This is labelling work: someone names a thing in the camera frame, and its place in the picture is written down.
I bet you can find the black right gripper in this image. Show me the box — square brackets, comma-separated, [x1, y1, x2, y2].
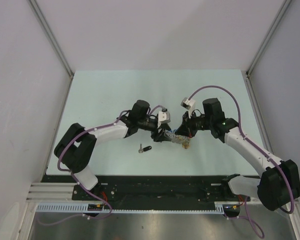
[175, 109, 213, 139]

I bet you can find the large metal key organizer ring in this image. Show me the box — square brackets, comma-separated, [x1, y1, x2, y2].
[164, 129, 192, 150]

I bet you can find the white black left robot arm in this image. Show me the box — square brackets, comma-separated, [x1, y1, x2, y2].
[53, 100, 171, 200]

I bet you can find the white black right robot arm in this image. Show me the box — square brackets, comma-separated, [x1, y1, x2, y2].
[175, 98, 300, 211]

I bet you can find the loose silver key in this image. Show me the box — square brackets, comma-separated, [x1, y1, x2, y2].
[138, 144, 143, 153]

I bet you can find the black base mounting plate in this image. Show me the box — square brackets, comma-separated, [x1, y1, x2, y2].
[41, 174, 263, 208]

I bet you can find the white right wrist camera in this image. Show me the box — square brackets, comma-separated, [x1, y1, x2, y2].
[180, 97, 196, 119]

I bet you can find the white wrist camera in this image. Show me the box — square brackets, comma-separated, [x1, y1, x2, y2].
[157, 108, 171, 125]
[180, 97, 196, 119]

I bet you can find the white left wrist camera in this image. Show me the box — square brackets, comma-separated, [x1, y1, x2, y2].
[157, 108, 171, 125]

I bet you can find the white slotted cable duct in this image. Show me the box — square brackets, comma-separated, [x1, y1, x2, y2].
[35, 202, 240, 215]

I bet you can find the aluminium frame rail right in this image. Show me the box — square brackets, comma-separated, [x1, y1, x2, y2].
[246, 0, 295, 76]

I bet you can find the aluminium frame rail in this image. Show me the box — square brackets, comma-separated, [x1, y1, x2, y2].
[246, 0, 295, 76]
[27, 0, 75, 78]

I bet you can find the aluminium frame rail left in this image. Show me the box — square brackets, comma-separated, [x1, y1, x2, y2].
[27, 0, 75, 78]

